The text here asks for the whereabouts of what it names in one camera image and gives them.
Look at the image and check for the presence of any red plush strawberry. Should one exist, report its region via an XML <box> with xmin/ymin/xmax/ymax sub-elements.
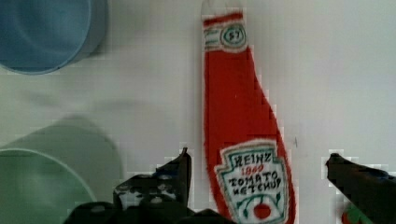
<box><xmin>341</xmin><ymin>203</ymin><xmax>374</xmax><ymax>224</ymax></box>

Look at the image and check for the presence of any green mug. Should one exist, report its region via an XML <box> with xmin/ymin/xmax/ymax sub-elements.
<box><xmin>0</xmin><ymin>116</ymin><xmax>122</xmax><ymax>224</ymax></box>

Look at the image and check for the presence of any blue cup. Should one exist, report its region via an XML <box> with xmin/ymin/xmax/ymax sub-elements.
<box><xmin>0</xmin><ymin>0</ymin><xmax>108</xmax><ymax>75</ymax></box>

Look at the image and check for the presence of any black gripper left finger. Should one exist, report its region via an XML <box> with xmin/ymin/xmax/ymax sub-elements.
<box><xmin>113</xmin><ymin>147</ymin><xmax>191</xmax><ymax>210</ymax></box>

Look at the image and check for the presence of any red plush ketchup bottle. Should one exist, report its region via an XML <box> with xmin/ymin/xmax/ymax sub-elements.
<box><xmin>201</xmin><ymin>0</ymin><xmax>296</xmax><ymax>224</ymax></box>

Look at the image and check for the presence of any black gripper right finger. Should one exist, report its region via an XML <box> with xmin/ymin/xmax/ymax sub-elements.
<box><xmin>325</xmin><ymin>153</ymin><xmax>396</xmax><ymax>224</ymax></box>

